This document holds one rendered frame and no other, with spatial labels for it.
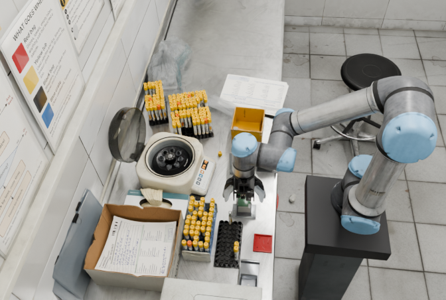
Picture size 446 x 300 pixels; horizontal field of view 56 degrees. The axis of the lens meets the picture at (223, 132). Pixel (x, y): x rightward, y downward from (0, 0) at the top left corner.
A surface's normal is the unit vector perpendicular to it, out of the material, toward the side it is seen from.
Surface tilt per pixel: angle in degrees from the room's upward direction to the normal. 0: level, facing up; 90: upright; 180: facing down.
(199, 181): 25
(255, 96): 1
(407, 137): 82
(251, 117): 90
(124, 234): 1
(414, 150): 82
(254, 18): 0
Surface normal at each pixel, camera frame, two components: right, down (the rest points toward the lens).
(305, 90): -0.04, -0.63
